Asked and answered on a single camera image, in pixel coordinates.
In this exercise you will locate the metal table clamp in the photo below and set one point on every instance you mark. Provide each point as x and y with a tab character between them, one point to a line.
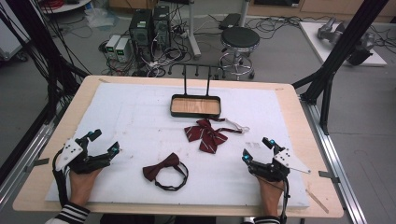
39	162
328	176

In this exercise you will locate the grey table leg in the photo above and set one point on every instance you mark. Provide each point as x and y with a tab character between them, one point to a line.
193	34

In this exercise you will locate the computer towers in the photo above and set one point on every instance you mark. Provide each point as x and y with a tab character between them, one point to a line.
162	59

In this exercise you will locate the person's right hand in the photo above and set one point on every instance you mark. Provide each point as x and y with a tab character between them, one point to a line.
271	196

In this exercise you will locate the person's dark clothing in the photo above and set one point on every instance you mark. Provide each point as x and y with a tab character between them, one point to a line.
155	219

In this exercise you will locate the black frame post with braces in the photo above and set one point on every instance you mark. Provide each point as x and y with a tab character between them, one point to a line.
339	53

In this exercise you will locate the slim black computer tower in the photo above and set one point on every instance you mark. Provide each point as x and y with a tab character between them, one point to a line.
162	26

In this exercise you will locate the striped dark red bow tie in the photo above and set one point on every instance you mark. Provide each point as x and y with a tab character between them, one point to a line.
207	135

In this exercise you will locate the white round table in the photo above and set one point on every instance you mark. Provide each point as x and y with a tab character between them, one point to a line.
67	5

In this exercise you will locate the white foam mat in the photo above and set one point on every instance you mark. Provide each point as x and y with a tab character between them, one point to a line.
140	118

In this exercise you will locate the clear plastic bag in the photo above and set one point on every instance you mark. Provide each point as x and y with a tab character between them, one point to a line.
101	18

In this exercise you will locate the white floor board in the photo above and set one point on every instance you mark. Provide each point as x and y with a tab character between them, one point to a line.
314	37

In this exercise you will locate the large black computer tower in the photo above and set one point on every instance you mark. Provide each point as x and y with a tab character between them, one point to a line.
140	31

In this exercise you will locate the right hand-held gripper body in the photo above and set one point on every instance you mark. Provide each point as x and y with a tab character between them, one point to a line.
277	166

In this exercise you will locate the white power supply unit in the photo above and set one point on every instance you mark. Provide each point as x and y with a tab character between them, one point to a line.
123	49
112	45

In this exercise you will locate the grey wheeled case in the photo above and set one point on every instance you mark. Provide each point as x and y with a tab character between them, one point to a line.
11	43

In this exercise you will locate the black flat device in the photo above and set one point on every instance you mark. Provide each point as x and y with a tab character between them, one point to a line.
229	21

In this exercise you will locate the aluminium rail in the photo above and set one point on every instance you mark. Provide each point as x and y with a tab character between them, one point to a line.
31	149
336	161

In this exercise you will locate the black round stool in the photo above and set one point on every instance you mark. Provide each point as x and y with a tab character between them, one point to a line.
239	39

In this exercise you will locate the plain dark red bow tie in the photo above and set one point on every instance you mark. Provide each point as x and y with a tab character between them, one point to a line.
162	168

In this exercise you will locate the black rack with wooden tray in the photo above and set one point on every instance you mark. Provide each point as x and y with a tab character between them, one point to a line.
195	106

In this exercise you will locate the thin wooden stick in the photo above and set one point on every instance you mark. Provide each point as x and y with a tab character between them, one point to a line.
317	201

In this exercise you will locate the person's left hand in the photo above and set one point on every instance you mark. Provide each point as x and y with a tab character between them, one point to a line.
82	186

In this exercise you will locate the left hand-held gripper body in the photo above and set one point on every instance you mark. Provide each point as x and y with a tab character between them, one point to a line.
72	152

